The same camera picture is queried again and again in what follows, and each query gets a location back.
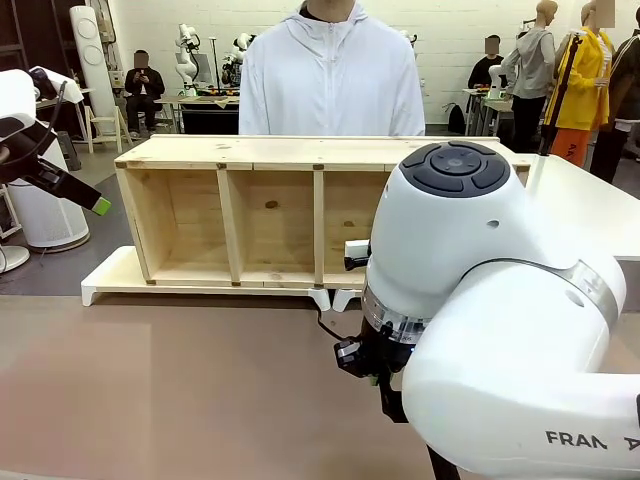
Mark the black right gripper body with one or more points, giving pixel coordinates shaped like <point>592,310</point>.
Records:
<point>385,355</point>

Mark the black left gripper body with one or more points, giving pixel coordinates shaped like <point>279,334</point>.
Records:
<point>20,160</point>

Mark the right gripper finger with green tip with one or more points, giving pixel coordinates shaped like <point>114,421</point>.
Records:
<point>369,372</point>
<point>394,400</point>

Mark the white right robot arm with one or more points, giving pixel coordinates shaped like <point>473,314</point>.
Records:
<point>500,310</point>

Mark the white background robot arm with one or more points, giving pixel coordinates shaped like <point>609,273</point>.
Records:
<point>186,55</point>
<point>243,42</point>
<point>497,80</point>

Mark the white cylindrical air purifier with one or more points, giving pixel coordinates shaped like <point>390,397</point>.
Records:
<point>55,225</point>

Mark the dark plastic stool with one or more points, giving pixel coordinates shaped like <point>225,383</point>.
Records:
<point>69,150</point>

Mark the light wooden step stool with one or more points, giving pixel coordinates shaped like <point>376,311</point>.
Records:
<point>102,122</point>

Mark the white round stand base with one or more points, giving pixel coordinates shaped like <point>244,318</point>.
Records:
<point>12,257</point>

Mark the seated person holding phone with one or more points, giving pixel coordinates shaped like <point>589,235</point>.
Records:
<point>144,85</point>

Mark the white tall air conditioner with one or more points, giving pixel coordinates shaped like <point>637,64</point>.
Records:
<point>90,40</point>

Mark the wooden top background table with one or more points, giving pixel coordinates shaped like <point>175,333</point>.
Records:
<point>210,101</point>

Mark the grey background monitor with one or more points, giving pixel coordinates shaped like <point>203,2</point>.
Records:
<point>203,67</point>

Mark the light wooden shelf unit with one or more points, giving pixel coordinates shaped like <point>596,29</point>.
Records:
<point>250,150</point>

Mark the seated person with headset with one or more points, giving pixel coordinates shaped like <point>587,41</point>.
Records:
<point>231,70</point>

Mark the black backpack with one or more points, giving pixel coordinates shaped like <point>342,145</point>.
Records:
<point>456,120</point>

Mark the person in white hoodie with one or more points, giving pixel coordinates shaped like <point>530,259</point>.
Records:
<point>330,75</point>

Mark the seated person black sweater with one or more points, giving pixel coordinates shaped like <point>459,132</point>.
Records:
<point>485,72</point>

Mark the black tripod stand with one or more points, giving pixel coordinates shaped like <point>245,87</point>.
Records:
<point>557,100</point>

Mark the mannequin in grey hoodie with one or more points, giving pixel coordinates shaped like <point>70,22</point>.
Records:
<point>532,60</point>

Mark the mannequin in yellow jacket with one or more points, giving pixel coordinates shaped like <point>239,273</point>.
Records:
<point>582,85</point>

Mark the mannequin in dark jacket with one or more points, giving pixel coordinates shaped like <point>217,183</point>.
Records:
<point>625,90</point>

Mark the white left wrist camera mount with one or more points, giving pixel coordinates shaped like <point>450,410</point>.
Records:
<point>65,85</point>

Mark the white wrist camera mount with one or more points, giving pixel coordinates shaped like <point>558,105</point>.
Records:
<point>65,85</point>
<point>357,250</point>

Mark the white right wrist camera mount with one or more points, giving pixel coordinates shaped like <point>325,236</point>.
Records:
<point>357,250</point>

